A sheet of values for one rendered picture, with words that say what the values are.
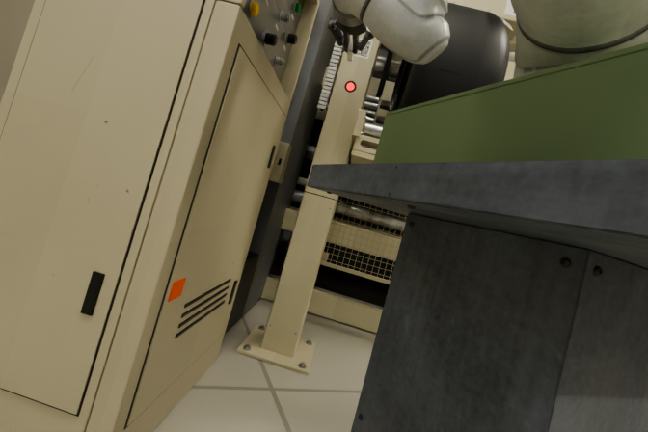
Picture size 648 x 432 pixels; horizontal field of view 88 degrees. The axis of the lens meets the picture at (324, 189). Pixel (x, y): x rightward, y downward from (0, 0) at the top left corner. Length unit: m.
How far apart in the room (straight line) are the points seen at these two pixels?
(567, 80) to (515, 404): 0.29
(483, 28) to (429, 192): 1.05
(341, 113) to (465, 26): 0.50
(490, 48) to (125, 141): 1.07
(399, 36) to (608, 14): 0.37
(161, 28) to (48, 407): 0.70
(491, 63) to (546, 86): 0.91
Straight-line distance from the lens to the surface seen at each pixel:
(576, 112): 0.33
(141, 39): 0.75
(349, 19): 0.87
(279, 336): 1.37
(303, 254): 1.29
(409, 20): 0.72
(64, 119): 0.79
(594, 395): 0.43
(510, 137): 0.35
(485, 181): 0.27
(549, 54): 0.51
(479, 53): 1.26
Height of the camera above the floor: 0.58
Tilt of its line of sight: 3 degrees up
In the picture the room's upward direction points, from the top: 16 degrees clockwise
